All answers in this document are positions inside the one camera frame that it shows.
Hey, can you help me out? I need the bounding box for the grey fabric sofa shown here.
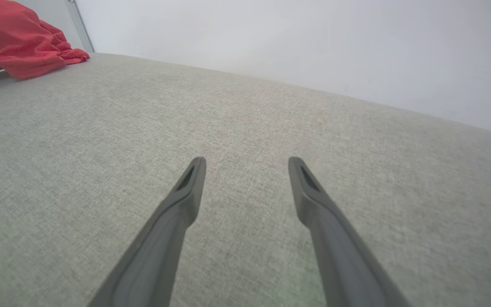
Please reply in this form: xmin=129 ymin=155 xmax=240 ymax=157
xmin=0 ymin=52 xmax=491 ymax=307

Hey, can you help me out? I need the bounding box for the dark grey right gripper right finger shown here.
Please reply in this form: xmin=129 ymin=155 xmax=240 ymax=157
xmin=288 ymin=156 xmax=410 ymax=307

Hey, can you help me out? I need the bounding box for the red and white jersey garment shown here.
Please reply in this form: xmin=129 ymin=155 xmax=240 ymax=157
xmin=0 ymin=0 xmax=90 ymax=88

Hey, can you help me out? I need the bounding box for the grey wall trim strip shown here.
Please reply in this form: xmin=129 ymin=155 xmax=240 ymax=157
xmin=64 ymin=0 xmax=95 ymax=53

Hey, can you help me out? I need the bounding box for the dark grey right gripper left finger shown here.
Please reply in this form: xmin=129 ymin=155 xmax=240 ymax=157
xmin=88 ymin=156 xmax=207 ymax=307

